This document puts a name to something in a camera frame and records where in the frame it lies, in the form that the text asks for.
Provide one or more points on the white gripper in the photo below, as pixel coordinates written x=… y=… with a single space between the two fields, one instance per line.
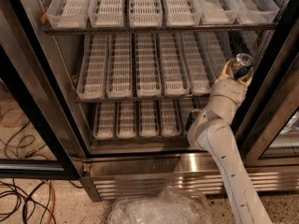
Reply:
x=230 y=87

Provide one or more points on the redbull can shelf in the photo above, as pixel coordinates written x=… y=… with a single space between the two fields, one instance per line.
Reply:
x=241 y=62

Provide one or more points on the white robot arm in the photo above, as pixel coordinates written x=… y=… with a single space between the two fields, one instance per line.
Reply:
x=211 y=131

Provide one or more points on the blue can bottom shelf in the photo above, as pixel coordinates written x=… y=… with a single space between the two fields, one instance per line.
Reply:
x=191 y=118

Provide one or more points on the steel fridge base grille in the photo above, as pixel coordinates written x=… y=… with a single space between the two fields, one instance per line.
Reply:
x=119 y=174

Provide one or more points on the glass fridge door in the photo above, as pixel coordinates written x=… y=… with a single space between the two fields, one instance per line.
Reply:
x=37 y=69

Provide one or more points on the clear plastic bag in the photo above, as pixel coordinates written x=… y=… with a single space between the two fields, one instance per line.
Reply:
x=170 y=206

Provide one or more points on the middle wire shelf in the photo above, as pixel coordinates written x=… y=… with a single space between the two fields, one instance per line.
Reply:
x=135 y=98

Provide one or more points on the wire shelf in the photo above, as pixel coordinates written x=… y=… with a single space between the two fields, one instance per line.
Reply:
x=135 y=98
x=164 y=29
x=154 y=139

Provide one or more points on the bottom wire shelf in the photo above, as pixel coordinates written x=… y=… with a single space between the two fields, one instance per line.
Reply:
x=154 y=139

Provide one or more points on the top wire shelf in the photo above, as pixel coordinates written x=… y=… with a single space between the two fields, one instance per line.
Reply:
x=164 y=29

